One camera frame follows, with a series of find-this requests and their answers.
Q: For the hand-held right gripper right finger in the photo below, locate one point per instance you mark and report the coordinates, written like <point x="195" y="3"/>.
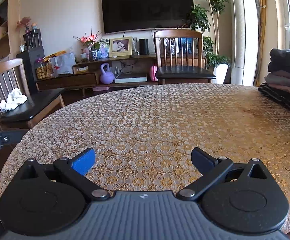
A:
<point x="202" y="160"/>

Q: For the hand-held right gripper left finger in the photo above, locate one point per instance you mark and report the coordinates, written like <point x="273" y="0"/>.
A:
<point x="83" y="162"/>

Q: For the white crumpled cloth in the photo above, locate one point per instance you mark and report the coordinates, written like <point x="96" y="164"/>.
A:
<point x="14" y="100"/>

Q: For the wooden chair with black seat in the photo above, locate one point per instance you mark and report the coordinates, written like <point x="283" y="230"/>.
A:
<point x="185" y="72"/>
<point x="35" y="105"/>

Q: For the wooden television cabinet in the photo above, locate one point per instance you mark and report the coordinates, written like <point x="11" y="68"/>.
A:
<point x="70" y="80"/>

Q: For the snack jar with pink lid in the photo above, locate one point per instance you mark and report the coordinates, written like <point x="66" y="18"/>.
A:
<point x="44" y="70"/>

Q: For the purple kettlebell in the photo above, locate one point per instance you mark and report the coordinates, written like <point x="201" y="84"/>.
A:
<point x="106" y="76"/>

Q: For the black tower cabinet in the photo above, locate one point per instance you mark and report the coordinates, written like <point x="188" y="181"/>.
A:
<point x="31" y="60"/>

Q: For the yellow box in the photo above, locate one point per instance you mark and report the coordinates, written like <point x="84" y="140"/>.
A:
<point x="80" y="69"/>

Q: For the white flat box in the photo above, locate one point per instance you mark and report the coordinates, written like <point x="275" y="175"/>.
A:
<point x="130" y="78"/>

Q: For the silver gift bag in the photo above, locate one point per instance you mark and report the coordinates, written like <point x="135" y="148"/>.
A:
<point x="63" y="65"/>

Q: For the pink case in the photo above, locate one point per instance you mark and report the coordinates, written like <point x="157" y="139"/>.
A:
<point x="153" y="73"/>

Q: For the black striped folded garment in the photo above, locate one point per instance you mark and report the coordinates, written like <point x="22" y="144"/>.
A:
<point x="277" y="95"/>

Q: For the wooden shelf unit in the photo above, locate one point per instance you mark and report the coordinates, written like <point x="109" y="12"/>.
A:
<point x="4" y="37"/>

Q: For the small colourful picture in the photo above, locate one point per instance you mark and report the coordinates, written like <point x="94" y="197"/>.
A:
<point x="104" y="48"/>

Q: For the pink flowers in vase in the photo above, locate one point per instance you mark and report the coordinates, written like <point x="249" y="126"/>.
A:
<point x="91" y="42"/>

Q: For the mauve folded garment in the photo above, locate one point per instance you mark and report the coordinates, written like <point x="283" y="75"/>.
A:
<point x="287" y="74"/>

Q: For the pink blossom in purple vase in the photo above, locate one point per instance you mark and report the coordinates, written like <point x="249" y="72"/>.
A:
<point x="24" y="23"/>

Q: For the black speaker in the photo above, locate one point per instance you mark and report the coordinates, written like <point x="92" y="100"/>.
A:
<point x="143" y="46"/>

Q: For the dark grey folded garment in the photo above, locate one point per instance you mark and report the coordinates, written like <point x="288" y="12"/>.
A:
<point x="287" y="60"/>

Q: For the white standing air conditioner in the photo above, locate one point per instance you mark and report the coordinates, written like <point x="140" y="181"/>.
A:
<point x="243" y="30"/>

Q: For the black flat screen television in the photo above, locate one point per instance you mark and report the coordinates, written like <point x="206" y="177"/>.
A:
<point x="147" y="7"/>

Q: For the cream photo frame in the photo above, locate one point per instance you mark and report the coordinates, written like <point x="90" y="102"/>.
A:
<point x="120" y="47"/>

